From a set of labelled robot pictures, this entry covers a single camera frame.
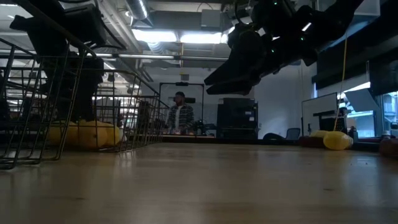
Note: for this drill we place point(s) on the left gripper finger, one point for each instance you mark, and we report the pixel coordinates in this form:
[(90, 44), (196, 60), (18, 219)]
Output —
[(90, 84), (57, 77)]

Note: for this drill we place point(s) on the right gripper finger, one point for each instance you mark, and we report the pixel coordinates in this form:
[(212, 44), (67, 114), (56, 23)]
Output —
[(239, 87), (236, 70)]

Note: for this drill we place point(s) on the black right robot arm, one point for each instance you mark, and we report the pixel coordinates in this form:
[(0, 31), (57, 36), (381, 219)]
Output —
[(329, 18)]

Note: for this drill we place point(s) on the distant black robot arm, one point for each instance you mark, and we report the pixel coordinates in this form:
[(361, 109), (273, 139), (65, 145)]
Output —
[(206, 129)]

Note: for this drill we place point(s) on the black cabinet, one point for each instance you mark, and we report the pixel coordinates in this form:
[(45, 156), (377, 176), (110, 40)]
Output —
[(236, 115)]

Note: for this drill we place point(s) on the fluorescent ceiling light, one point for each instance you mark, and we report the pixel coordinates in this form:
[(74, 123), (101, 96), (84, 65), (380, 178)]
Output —
[(200, 38), (155, 35)]

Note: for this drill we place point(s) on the long horizontal metal pipe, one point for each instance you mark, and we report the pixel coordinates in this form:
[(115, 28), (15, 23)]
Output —
[(186, 57)]

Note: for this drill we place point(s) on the grey ceiling junction box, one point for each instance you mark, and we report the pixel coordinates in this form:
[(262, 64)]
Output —
[(211, 18)]

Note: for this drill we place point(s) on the distant wooden table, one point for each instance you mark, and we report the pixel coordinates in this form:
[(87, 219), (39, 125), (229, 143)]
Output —
[(202, 135)]

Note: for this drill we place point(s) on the person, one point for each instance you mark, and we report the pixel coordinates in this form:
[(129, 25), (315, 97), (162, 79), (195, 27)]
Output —
[(182, 116)]

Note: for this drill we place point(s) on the grey office chair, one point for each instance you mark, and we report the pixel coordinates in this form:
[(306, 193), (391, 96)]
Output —
[(293, 133)]

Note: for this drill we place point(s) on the whiteboard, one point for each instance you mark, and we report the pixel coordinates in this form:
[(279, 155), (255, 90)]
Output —
[(317, 105)]

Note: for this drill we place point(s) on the square wall vent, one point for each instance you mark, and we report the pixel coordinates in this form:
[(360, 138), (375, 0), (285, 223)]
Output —
[(185, 77)]

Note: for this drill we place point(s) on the black aluminium table frame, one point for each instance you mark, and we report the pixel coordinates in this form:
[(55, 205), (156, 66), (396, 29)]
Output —
[(242, 140)]

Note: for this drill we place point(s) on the black portal frame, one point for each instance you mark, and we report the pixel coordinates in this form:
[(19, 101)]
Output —
[(182, 83)]

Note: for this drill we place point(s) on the round silver air duct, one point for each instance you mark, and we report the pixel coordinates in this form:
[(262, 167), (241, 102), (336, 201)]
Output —
[(138, 9)]

